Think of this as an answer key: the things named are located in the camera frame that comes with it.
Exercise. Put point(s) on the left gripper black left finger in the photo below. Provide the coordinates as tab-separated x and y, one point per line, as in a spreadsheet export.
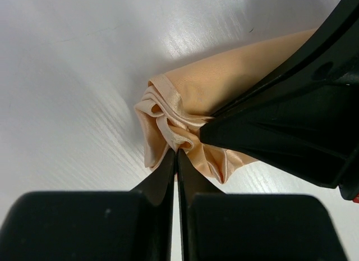
94	225

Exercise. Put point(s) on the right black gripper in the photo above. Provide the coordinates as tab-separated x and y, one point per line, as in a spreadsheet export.
311	134

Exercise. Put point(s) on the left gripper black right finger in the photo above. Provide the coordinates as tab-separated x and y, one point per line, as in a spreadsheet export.
220	226

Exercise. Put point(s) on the peach cloth napkin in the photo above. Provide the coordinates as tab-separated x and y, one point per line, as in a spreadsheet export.
176	104

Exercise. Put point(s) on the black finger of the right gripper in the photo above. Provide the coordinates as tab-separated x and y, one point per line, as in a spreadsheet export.
332	29

